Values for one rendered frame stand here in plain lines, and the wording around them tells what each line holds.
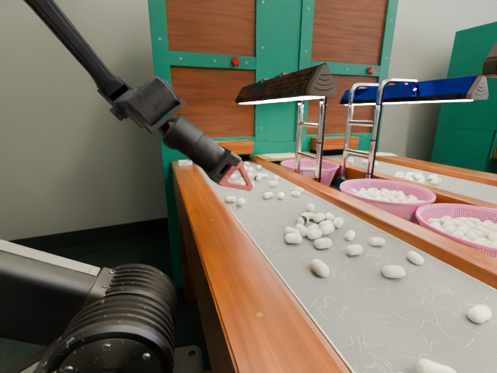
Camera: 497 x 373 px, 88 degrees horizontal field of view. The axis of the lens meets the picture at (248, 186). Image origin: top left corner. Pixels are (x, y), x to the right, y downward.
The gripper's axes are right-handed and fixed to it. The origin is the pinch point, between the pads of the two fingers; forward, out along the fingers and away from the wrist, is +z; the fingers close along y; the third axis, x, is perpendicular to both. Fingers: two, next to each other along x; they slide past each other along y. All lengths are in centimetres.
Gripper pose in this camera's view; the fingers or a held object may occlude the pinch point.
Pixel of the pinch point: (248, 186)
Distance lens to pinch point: 55.3
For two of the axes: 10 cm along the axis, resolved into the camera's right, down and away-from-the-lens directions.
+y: -3.2, -2.6, 9.1
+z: 7.2, 5.6, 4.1
